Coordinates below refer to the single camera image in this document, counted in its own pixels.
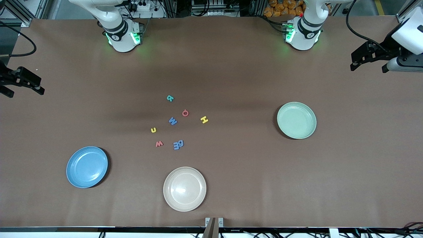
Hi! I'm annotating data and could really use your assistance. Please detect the blue plate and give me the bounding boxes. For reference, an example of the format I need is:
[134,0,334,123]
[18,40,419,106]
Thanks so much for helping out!
[66,146,108,189]

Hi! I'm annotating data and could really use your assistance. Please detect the beige plate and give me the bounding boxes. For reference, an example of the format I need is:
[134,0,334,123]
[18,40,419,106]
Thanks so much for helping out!
[163,166,207,212]

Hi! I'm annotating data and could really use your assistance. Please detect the black arm base connector plug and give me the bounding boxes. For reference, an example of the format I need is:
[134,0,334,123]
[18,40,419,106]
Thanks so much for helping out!
[131,22,145,45]
[282,20,295,43]

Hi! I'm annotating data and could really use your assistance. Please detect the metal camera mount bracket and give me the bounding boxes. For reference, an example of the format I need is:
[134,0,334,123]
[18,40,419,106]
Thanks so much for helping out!
[202,217,224,238]

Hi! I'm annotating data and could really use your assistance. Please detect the brown table cover sheet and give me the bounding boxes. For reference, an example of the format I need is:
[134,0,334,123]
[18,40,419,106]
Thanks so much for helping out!
[0,16,423,228]

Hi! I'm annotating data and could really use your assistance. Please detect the long white power strip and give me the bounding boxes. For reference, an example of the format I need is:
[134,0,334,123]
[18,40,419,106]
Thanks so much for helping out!
[193,9,239,16]

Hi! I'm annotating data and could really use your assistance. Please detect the aluminium frame profile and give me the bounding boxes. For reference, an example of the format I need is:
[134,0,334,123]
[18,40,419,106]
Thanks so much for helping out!
[396,0,423,23]
[0,0,50,27]

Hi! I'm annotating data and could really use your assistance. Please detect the tangled black floor cables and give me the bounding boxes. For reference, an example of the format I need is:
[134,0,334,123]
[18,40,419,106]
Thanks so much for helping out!
[357,222,423,238]

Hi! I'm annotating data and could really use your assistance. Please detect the green plate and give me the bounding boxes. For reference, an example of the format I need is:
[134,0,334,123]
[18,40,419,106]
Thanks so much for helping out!
[277,101,317,139]

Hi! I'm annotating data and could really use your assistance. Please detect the orange mesh bags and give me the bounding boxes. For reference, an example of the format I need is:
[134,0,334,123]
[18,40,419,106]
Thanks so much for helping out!
[263,0,306,18]

